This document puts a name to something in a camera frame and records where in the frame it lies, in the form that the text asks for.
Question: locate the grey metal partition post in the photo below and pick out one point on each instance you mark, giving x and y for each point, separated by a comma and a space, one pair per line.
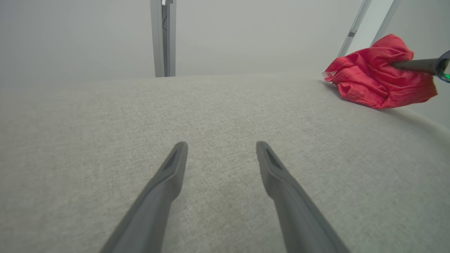
158, 35

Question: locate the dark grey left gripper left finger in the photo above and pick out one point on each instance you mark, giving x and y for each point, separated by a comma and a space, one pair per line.
151, 218

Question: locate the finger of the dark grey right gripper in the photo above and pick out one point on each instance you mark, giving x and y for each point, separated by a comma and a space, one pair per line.
418, 65

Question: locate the red shorts with white hem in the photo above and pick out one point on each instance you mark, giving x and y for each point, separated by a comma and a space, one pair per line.
372, 80

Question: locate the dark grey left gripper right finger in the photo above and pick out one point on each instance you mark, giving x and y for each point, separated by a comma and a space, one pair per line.
302, 225

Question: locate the grey slanted metal frame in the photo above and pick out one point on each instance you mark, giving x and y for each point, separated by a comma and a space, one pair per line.
354, 28

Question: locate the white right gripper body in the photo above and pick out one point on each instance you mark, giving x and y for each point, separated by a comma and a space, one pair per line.
445, 66

